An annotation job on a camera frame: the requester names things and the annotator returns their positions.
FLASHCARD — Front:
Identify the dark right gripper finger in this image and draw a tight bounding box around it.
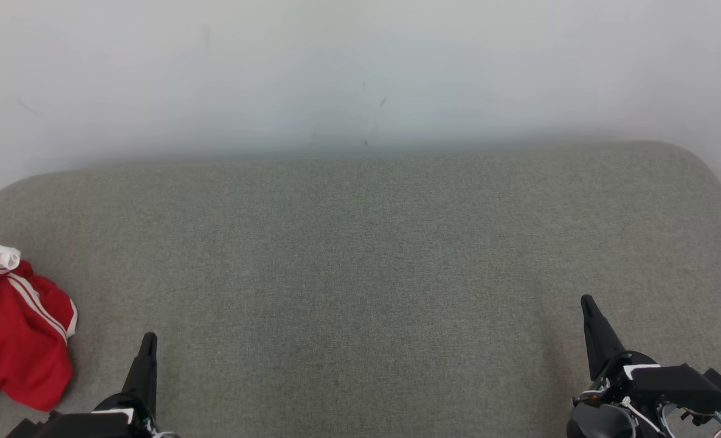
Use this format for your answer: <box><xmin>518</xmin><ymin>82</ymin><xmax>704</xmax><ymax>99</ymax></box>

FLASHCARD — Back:
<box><xmin>581</xmin><ymin>295</ymin><xmax>626</xmax><ymax>381</ymax></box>

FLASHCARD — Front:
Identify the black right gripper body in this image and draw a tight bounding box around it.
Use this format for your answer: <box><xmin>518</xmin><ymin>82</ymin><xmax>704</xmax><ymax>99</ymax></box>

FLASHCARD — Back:
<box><xmin>572</xmin><ymin>350</ymin><xmax>660</xmax><ymax>406</ymax></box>

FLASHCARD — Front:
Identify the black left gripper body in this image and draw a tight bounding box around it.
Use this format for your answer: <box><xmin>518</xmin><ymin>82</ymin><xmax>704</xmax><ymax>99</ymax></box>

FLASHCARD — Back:
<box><xmin>92</xmin><ymin>393</ymin><xmax>156</xmax><ymax>438</ymax></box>

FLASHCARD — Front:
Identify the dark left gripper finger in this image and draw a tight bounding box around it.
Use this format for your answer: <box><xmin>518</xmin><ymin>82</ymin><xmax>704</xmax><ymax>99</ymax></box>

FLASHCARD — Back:
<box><xmin>122</xmin><ymin>332</ymin><xmax>158</xmax><ymax>415</ymax></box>

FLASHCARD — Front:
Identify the red shorts white trim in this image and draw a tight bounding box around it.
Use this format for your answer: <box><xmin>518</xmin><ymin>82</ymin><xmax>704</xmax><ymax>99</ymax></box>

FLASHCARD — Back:
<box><xmin>0</xmin><ymin>262</ymin><xmax>78</xmax><ymax>412</ymax></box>

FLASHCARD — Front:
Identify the thin right gripper cable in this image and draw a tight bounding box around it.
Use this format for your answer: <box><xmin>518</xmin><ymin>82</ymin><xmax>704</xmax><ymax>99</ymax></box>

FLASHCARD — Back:
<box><xmin>619</xmin><ymin>395</ymin><xmax>721</xmax><ymax>438</ymax></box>

